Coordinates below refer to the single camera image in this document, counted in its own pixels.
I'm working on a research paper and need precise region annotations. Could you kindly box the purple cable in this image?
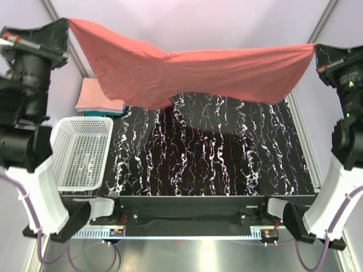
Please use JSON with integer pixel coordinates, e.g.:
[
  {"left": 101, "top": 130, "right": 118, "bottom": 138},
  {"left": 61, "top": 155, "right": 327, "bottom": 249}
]
[
  {"left": 294, "top": 185, "right": 363, "bottom": 270},
  {"left": 0, "top": 172, "right": 123, "bottom": 272}
]

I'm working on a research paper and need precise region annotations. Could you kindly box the white slotted cable duct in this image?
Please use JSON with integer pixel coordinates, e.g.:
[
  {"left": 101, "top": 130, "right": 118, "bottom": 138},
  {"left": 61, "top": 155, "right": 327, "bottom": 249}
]
[{"left": 73, "top": 227, "right": 261, "bottom": 240}]

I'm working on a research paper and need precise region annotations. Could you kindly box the white plastic basket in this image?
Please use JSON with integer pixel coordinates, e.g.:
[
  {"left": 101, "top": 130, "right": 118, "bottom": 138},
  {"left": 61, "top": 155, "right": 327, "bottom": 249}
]
[{"left": 50, "top": 116, "right": 113, "bottom": 192}]

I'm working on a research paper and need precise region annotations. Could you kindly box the red t shirt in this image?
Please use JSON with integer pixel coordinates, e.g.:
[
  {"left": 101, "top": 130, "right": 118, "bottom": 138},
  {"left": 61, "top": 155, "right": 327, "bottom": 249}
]
[{"left": 69, "top": 19, "right": 314, "bottom": 109}]

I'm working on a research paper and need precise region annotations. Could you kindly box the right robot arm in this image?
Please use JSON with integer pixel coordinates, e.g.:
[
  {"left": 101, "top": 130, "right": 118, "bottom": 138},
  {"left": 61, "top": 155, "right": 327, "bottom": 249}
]
[{"left": 257, "top": 44, "right": 362, "bottom": 250}]

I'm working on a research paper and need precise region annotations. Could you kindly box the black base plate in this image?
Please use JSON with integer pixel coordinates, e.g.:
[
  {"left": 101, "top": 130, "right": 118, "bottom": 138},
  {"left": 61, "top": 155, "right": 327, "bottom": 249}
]
[{"left": 90, "top": 195, "right": 287, "bottom": 237}]

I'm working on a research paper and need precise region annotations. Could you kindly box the folded pink t shirt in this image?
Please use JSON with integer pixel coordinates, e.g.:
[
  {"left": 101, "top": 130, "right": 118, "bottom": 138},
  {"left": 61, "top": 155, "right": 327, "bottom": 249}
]
[{"left": 75, "top": 78, "right": 125, "bottom": 109}]

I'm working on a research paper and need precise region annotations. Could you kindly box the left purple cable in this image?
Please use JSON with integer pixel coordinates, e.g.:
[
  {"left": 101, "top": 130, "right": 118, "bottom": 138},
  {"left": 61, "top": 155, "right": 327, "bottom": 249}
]
[{"left": 0, "top": 172, "right": 123, "bottom": 272}]

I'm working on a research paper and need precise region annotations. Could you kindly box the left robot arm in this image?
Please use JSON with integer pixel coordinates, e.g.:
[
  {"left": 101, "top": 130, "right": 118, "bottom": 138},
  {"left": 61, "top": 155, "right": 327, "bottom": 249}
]
[{"left": 1, "top": 18, "right": 91, "bottom": 243}]

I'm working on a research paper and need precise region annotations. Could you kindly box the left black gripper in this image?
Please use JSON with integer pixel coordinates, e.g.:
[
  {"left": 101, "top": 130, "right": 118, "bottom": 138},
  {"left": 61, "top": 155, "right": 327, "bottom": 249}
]
[{"left": 0, "top": 15, "right": 69, "bottom": 118}]

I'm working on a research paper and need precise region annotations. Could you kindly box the folded lilac t shirt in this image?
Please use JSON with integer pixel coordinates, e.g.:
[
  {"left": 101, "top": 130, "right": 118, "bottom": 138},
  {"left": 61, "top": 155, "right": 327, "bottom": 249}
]
[{"left": 77, "top": 108, "right": 125, "bottom": 114}]

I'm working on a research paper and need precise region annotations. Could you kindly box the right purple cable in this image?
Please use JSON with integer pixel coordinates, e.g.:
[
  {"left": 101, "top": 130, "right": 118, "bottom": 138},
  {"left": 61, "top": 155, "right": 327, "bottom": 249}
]
[{"left": 294, "top": 185, "right": 363, "bottom": 270}]

